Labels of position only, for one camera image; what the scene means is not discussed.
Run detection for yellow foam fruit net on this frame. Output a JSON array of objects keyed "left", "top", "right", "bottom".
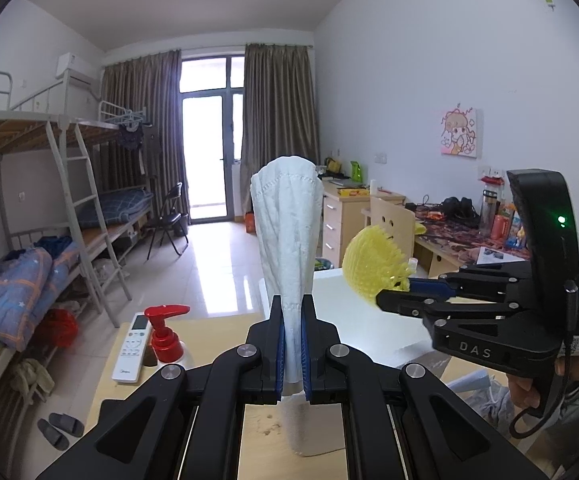
[{"left": 341, "top": 226, "right": 412, "bottom": 304}]

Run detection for white face mask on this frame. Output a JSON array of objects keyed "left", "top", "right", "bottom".
[{"left": 250, "top": 156, "right": 344, "bottom": 457}]

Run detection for blue surgical mask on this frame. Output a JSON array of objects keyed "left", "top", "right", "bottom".
[{"left": 448, "top": 370, "right": 515, "bottom": 437}]

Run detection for person right hand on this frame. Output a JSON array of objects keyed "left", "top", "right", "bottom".
[{"left": 503, "top": 353, "right": 579, "bottom": 411}]

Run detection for printed paper sheet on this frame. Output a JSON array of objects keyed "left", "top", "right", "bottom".
[{"left": 476, "top": 246, "right": 524, "bottom": 266}]

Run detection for white foam box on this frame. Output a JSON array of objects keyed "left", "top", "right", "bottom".
[{"left": 312, "top": 269, "right": 434, "bottom": 367}]

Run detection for wooden side desk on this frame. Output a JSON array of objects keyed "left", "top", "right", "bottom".
[{"left": 393, "top": 211, "right": 529, "bottom": 278}]

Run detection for tall clear water bottle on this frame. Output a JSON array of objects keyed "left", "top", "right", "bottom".
[{"left": 478, "top": 188, "right": 499, "bottom": 237}]

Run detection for white remote control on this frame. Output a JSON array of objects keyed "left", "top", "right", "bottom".
[{"left": 112, "top": 312, "right": 152, "bottom": 384}]

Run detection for black headphones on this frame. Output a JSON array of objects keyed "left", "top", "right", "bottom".
[{"left": 439, "top": 196, "right": 479, "bottom": 223}]

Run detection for black slippers pair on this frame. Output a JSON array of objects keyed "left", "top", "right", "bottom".
[{"left": 37, "top": 413, "right": 84, "bottom": 452}]

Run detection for white lotion pump bottle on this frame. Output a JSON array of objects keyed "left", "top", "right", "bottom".
[{"left": 144, "top": 304, "right": 195, "bottom": 370}]

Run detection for wooden smiley chair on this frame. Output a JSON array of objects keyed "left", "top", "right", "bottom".
[{"left": 370, "top": 196, "right": 415, "bottom": 258}]

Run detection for wooden drawer desk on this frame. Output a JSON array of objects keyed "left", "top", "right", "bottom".
[{"left": 321, "top": 179, "right": 371, "bottom": 268}]

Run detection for blue plaid quilt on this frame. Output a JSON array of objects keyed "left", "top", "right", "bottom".
[{"left": 0, "top": 243, "right": 80, "bottom": 352}]

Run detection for black folding chair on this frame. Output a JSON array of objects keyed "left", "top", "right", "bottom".
[{"left": 144, "top": 182, "right": 189, "bottom": 260}]

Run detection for brown right curtain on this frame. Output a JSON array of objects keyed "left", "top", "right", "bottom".
[{"left": 240, "top": 44, "right": 320, "bottom": 214}]

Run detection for brown curtain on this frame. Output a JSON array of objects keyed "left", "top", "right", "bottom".
[
  {"left": 240, "top": 44, "right": 320, "bottom": 214},
  {"left": 99, "top": 50, "right": 186, "bottom": 210}
]

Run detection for metal bunk bed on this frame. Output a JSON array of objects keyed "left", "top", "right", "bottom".
[{"left": 0, "top": 66, "right": 153, "bottom": 411}]

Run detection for brown left curtain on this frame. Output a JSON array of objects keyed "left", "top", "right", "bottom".
[{"left": 99, "top": 50, "right": 186, "bottom": 210}]

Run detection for white air conditioner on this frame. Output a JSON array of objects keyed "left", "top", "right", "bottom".
[{"left": 55, "top": 52, "right": 99, "bottom": 84}]

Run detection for anime wall picture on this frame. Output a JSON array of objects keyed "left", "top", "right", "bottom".
[{"left": 440, "top": 104, "right": 479, "bottom": 158}]

